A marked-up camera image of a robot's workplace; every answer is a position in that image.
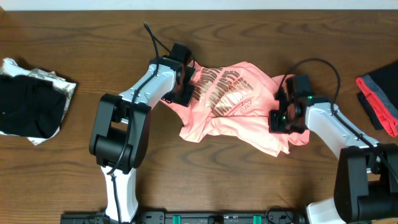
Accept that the pink printed shirt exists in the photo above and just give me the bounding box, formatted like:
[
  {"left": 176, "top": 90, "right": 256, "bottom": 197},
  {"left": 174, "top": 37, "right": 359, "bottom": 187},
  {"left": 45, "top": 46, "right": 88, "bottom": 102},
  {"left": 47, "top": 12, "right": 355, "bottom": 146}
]
[{"left": 167, "top": 62, "right": 310, "bottom": 156}]

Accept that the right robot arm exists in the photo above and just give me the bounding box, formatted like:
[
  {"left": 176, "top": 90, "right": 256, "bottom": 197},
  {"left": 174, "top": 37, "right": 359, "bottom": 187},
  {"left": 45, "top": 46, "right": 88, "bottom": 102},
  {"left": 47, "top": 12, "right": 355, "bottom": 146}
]
[{"left": 269, "top": 76, "right": 397, "bottom": 223}]

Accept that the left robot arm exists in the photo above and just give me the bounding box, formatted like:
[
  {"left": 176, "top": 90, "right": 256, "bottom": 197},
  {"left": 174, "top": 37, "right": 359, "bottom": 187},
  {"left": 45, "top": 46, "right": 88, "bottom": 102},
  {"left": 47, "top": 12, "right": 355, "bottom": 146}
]
[{"left": 89, "top": 44, "right": 195, "bottom": 223}]

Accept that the red grey black garment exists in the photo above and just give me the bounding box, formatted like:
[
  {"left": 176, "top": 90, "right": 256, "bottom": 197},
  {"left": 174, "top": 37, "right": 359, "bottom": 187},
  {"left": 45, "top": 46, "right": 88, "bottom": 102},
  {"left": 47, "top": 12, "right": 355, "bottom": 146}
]
[{"left": 355, "top": 62, "right": 397, "bottom": 137}]

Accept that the black folded garment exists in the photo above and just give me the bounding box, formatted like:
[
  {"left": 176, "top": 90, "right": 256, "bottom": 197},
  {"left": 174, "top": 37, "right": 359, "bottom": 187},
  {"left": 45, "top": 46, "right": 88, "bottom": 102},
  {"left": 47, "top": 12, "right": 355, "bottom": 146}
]
[{"left": 1, "top": 75, "right": 66, "bottom": 139}]

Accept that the white patterned garment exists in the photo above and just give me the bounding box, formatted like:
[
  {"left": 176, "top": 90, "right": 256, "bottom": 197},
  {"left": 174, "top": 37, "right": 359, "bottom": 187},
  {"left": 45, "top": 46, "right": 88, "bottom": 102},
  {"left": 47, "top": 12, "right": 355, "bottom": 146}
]
[{"left": 1, "top": 58, "right": 76, "bottom": 146}]

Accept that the black mounting rail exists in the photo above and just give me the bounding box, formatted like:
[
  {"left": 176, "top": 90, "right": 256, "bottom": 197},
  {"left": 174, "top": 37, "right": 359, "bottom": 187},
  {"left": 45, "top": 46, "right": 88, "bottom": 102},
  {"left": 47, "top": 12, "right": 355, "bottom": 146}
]
[{"left": 60, "top": 208, "right": 309, "bottom": 224}]

